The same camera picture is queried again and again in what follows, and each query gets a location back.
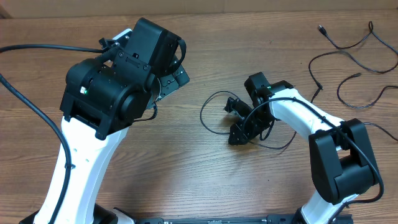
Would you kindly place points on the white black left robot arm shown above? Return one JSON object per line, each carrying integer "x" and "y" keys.
{"x": 103, "y": 97}

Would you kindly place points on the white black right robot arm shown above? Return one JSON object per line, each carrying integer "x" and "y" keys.
{"x": 343, "y": 166}

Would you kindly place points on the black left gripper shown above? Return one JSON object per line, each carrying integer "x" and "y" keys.
{"x": 170, "y": 83}

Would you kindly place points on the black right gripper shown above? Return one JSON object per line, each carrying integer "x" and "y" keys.
{"x": 237, "y": 130}

